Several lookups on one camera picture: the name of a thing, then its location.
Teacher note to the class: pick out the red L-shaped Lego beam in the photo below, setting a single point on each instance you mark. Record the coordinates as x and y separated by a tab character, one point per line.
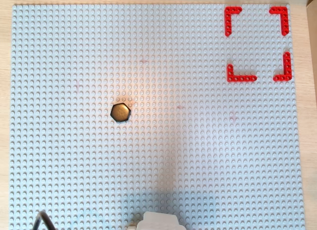
228	19
284	19
287	66
241	78

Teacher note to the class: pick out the grey studded Lego baseplate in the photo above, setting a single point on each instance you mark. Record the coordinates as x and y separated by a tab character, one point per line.
158	153

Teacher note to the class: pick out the dark hexagonal Lego piece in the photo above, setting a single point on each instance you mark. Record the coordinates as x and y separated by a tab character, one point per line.
120	112

